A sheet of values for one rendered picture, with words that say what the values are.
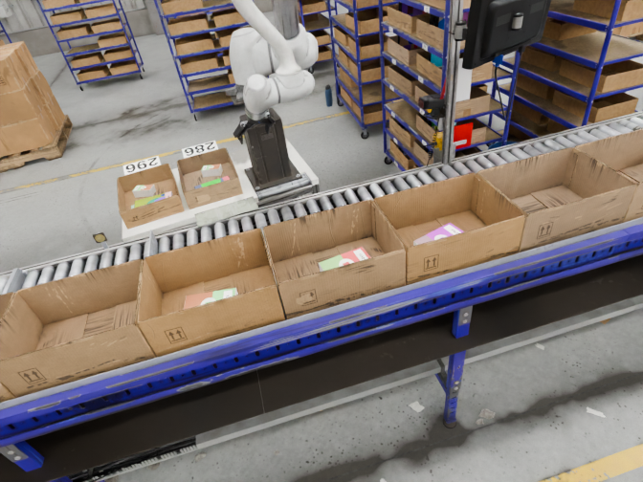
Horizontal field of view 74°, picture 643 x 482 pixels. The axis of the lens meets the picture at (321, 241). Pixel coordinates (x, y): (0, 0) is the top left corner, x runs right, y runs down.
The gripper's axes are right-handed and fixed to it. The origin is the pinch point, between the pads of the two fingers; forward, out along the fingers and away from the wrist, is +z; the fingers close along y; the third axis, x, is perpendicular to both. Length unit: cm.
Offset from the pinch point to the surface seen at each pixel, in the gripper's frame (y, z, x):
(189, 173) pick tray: 30, 51, -17
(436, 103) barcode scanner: -80, -19, 27
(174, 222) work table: 49, 24, 16
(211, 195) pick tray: 27.4, 24.0, 10.4
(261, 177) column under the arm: 0.7, 23.0, 11.9
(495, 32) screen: -92, -56, 22
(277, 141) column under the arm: -11.7, 9.7, 2.4
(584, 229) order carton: -68, -65, 104
